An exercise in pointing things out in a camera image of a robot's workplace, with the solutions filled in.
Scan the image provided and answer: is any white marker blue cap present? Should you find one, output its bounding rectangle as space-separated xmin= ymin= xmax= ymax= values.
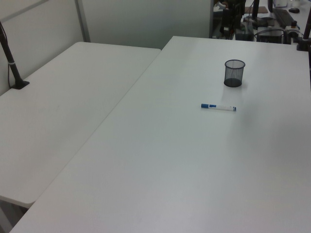
xmin=200 ymin=103 xmax=238 ymax=113

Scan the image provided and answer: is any black mesh pen cup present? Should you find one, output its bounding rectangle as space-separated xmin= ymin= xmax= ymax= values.
xmin=224 ymin=59 xmax=246 ymax=88

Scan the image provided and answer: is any white side table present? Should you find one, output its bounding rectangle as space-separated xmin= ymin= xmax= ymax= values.
xmin=0 ymin=41 xmax=162 ymax=233

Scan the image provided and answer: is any dark equipment rack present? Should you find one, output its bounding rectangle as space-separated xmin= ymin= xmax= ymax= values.
xmin=220 ymin=0 xmax=245 ymax=37

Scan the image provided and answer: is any dark green box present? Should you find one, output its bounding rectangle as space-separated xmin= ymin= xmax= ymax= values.
xmin=234 ymin=21 xmax=254 ymax=41

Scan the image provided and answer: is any dark electronics box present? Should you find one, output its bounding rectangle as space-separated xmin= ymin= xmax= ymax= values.
xmin=256 ymin=26 xmax=285 ymax=44

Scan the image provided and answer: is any black monitor stand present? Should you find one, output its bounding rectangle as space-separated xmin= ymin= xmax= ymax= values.
xmin=244 ymin=0 xmax=276 ymax=28

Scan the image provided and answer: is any brown pad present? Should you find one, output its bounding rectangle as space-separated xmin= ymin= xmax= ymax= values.
xmin=244 ymin=6 xmax=268 ymax=13

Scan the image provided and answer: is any black keyboard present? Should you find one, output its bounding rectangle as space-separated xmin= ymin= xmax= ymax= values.
xmin=273 ymin=8 xmax=294 ymax=27

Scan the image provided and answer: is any grey box black knob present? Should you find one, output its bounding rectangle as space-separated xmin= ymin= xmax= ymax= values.
xmin=284 ymin=20 xmax=301 ymax=37

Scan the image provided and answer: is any black clamp stand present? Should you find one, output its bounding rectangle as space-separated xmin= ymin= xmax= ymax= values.
xmin=295 ymin=17 xmax=311 ymax=51

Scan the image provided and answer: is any black camera stand pole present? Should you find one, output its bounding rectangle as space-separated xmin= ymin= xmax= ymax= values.
xmin=0 ymin=20 xmax=30 ymax=91

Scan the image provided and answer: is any thin black stand cable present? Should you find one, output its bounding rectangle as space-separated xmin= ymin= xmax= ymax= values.
xmin=0 ymin=23 xmax=13 ymax=88

